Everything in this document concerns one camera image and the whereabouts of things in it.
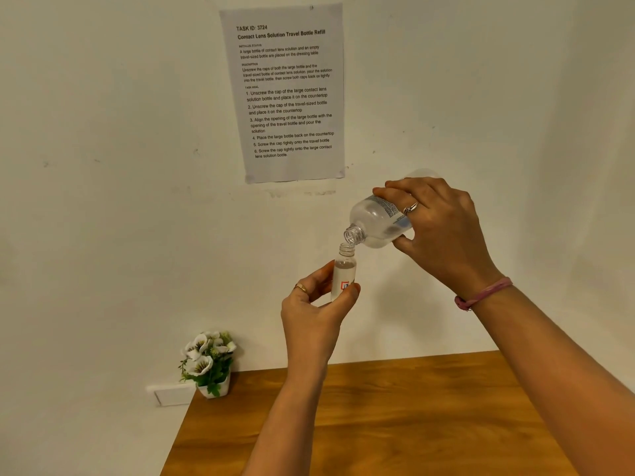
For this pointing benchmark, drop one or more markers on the person's right hand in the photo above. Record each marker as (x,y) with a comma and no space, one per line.
(451,237)

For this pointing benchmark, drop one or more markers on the person's left hand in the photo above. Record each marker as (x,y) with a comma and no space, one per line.
(310,329)

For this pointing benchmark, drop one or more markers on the small clear bottle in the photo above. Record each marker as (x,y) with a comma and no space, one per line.
(344,270)

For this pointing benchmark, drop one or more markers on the large clear solution bottle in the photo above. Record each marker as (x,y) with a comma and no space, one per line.
(376,222)

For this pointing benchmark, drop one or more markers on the person's left forearm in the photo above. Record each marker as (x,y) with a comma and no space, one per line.
(285,426)

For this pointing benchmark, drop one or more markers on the person's right forearm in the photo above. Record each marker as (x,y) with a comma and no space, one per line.
(565,374)

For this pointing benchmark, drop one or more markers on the white flower potted plant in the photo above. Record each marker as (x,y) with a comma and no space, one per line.
(202,361)

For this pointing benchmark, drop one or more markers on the white printed paper sheet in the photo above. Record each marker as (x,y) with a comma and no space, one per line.
(287,96)

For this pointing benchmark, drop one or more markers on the white wall socket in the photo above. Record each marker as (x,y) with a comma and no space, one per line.
(171,394)

